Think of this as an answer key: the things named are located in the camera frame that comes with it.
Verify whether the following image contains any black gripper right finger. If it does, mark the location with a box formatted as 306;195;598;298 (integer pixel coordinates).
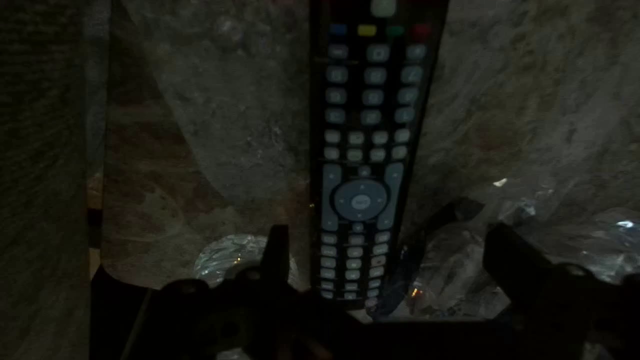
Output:
482;222;551;293

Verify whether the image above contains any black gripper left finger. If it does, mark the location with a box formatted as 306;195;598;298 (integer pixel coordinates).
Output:
260;224;290;291

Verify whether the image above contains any black remote with buttons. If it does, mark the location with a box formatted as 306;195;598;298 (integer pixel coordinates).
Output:
308;0;449;310

